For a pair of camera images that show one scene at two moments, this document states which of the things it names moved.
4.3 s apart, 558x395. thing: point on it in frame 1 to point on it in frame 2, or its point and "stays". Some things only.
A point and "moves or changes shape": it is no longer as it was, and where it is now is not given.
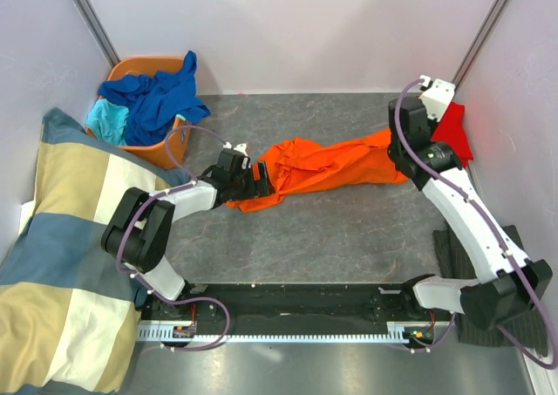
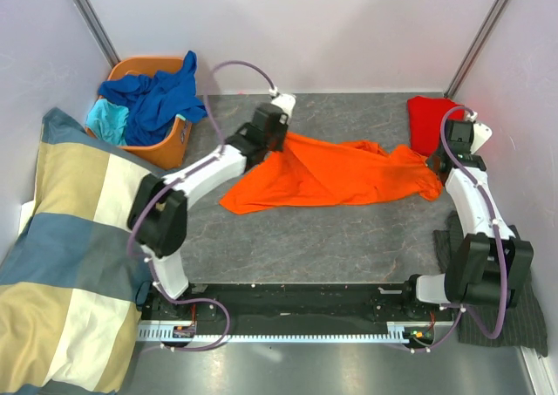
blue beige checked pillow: (68, 310) stays
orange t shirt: (298, 165) moves or changes shape
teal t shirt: (108, 122) stays
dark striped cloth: (530, 326) stays
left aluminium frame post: (78, 0) stays
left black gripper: (254, 190) to (283, 129)
